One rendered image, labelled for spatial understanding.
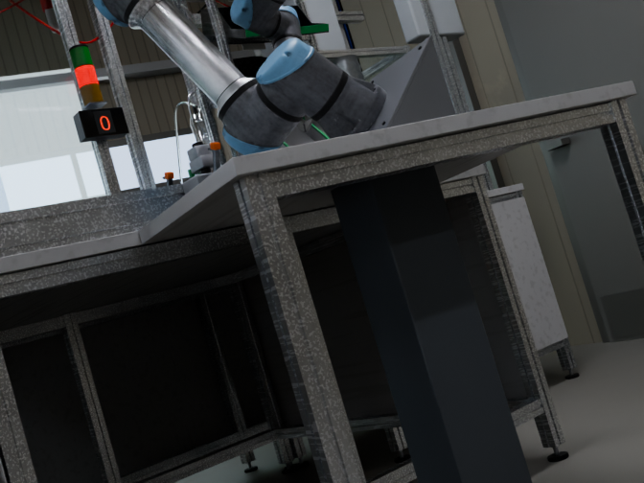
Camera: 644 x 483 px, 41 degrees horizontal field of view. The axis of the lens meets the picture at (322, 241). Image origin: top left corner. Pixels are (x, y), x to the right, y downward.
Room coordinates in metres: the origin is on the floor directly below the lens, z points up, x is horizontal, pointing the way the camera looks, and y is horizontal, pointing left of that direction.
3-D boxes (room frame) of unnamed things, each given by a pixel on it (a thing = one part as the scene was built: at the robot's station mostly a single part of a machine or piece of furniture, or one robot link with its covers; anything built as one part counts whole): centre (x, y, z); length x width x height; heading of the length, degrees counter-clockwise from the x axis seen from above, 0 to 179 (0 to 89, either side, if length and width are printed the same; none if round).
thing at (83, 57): (2.19, 0.46, 1.38); 0.05 x 0.05 x 0.05
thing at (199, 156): (2.22, 0.24, 1.06); 0.08 x 0.04 x 0.07; 39
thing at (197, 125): (3.21, 0.28, 1.32); 0.14 x 0.14 x 0.38
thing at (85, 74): (2.19, 0.46, 1.33); 0.05 x 0.05 x 0.05
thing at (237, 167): (1.83, -0.13, 0.84); 0.90 x 0.70 x 0.03; 119
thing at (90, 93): (2.19, 0.46, 1.28); 0.05 x 0.05 x 0.05
